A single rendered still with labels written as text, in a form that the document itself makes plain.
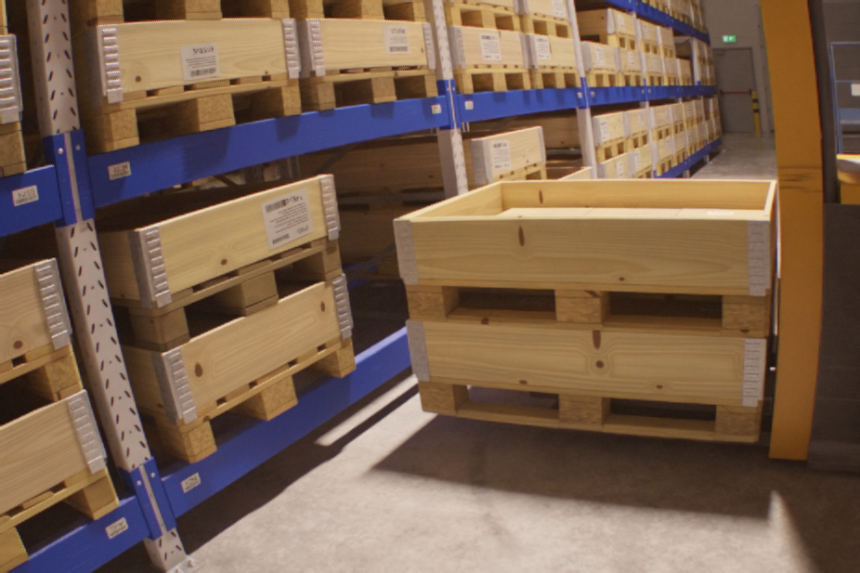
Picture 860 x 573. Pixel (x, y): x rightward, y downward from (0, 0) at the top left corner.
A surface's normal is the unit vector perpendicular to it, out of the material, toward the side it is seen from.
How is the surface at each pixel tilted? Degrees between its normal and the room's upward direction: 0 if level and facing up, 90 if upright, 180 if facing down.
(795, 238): 90
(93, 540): 90
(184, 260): 90
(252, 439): 90
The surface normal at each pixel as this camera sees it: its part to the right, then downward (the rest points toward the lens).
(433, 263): -0.51, 0.29
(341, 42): 0.84, 0.04
